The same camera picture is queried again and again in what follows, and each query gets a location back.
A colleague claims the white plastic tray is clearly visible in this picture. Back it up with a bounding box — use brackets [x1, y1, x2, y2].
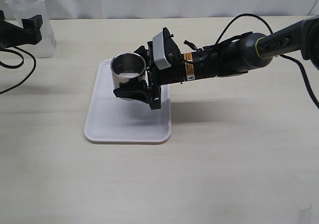
[84, 60, 172, 144]

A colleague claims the stainless steel cup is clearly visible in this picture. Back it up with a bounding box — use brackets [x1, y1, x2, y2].
[110, 52, 146, 101]

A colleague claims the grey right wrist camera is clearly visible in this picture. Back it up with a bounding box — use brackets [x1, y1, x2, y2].
[152, 27, 181, 70]

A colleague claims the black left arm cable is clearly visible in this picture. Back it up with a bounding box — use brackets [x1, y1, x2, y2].
[0, 46, 37, 95]

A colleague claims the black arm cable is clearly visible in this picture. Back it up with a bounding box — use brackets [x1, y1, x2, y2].
[0, 46, 37, 95]
[183, 13, 319, 112]

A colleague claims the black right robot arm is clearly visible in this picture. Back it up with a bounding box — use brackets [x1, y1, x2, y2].
[110, 16, 319, 110]

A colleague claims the clear plastic measuring jug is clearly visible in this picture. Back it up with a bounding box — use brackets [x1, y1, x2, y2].
[5, 0, 56, 58]

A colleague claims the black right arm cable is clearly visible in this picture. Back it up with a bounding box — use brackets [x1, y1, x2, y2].
[183, 13, 319, 112]

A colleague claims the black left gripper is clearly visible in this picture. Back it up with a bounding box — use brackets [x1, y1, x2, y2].
[0, 10, 43, 49]

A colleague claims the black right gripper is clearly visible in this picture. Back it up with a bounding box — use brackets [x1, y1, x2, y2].
[113, 41, 173, 110]

